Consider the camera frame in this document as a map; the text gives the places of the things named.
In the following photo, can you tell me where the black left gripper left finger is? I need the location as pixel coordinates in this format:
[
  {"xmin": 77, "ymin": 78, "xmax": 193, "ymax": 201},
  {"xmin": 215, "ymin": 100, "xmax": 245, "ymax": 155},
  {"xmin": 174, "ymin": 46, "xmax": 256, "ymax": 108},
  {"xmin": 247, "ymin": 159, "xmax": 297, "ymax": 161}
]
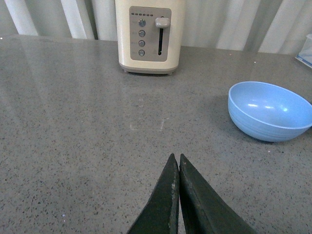
[{"xmin": 127, "ymin": 154, "xmax": 179, "ymax": 234}]

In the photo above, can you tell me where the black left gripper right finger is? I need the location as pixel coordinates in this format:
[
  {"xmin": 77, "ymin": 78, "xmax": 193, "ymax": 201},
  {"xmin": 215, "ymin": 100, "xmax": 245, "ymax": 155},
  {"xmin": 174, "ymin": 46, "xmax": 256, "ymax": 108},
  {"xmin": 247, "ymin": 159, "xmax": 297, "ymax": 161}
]
[{"xmin": 179, "ymin": 154, "xmax": 256, "ymax": 234}]

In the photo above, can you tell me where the blue bowl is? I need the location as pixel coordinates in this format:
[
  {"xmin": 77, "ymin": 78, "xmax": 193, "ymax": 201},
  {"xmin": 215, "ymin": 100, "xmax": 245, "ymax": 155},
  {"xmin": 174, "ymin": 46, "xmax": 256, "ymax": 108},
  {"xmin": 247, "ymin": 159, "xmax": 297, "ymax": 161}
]
[{"xmin": 228, "ymin": 81, "xmax": 312, "ymax": 142}]

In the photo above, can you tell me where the cream two-slot toaster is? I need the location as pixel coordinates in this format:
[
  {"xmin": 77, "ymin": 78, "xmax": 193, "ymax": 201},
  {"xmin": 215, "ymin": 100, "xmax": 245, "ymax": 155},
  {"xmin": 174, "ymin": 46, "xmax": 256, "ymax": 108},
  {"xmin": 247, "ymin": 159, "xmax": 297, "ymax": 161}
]
[{"xmin": 115, "ymin": 0, "xmax": 186, "ymax": 74}]

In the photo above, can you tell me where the clear plastic food container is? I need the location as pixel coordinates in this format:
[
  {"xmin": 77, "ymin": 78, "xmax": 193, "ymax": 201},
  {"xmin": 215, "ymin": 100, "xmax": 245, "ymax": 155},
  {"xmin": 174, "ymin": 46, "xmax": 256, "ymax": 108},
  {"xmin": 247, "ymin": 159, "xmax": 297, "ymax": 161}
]
[{"xmin": 295, "ymin": 34, "xmax": 312, "ymax": 68}]

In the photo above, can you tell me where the white curtain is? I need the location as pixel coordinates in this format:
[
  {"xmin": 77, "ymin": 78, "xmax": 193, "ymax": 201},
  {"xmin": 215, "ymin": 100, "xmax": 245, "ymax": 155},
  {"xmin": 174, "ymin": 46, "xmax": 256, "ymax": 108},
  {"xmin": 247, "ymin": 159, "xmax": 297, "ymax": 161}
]
[{"xmin": 0, "ymin": 0, "xmax": 312, "ymax": 55}]

